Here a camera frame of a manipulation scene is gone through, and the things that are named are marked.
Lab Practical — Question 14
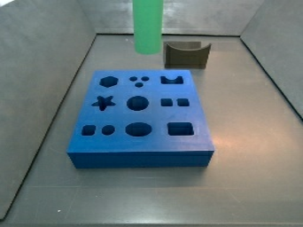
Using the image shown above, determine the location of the green oval peg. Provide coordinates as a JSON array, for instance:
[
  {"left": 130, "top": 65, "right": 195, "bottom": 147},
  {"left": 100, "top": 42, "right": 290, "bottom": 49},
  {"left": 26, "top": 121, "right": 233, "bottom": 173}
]
[{"left": 132, "top": 0, "right": 163, "bottom": 54}]

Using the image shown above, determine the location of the blue shape sorter block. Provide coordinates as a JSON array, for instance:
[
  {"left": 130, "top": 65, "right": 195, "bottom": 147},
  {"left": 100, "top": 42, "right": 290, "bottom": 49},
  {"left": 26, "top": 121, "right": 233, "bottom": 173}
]
[{"left": 68, "top": 70, "right": 214, "bottom": 168}]

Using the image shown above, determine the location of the dark grey curved holder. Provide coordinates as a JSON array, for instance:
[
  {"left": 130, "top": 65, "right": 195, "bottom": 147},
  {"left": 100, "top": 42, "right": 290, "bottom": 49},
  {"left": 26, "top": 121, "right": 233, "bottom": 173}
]
[{"left": 163, "top": 41, "right": 212, "bottom": 69}]

